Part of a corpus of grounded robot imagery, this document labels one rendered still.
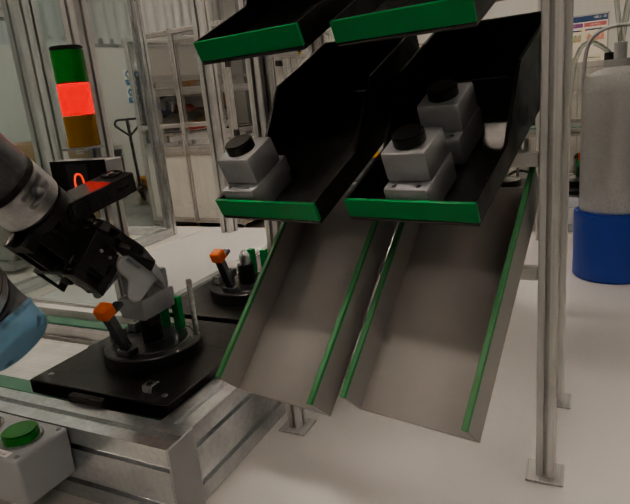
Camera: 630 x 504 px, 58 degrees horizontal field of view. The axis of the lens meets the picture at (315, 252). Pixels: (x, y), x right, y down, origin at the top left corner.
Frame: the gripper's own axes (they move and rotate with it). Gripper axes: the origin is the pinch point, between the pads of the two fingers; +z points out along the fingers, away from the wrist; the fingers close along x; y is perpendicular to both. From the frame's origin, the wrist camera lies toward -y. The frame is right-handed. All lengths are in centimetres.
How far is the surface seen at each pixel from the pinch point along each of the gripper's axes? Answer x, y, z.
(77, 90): -17.0, -25.2, -12.9
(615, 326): 61, -21, 49
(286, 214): 29.1, -0.8, -14.8
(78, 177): -19.0, -15.1, -4.0
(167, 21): -731, -812, 487
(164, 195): -82, -69, 73
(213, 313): -0.4, -2.9, 17.8
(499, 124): 47, -16, -9
